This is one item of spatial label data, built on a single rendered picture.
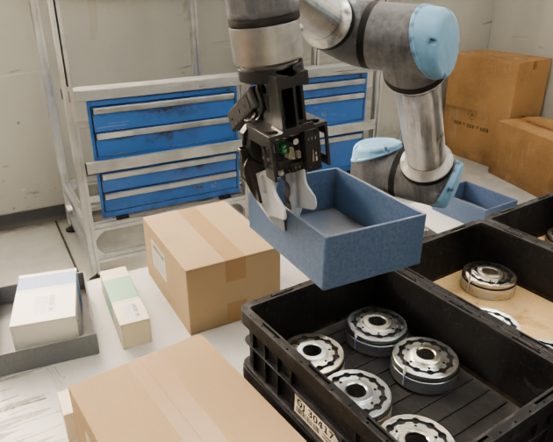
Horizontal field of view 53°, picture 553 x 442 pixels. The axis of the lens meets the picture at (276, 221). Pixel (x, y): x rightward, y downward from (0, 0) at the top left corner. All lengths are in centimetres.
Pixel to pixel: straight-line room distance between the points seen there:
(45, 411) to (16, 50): 253
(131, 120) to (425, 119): 176
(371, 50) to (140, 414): 68
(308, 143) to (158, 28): 296
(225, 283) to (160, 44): 251
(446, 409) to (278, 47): 57
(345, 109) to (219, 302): 212
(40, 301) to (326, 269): 74
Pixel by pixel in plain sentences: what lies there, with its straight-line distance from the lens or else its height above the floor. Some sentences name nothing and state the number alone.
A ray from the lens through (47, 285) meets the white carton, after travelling 129.
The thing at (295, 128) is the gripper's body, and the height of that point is 126.
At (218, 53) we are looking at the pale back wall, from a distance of 367.
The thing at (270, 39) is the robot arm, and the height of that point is 135.
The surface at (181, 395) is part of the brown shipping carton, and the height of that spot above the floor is 86.
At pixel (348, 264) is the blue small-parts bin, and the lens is 66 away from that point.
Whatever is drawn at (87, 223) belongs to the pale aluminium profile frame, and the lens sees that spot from 273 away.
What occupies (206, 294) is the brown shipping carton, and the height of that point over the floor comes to 79.
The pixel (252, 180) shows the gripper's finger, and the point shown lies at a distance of 66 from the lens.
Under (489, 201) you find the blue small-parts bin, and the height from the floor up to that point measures 73.
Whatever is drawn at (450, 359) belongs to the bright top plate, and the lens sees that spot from 93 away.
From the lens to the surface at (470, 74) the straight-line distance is 462.
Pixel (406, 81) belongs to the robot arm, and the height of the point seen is 124.
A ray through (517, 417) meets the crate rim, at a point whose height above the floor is 93.
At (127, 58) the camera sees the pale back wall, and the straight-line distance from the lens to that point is 349.
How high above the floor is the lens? 142
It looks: 25 degrees down
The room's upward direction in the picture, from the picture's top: straight up
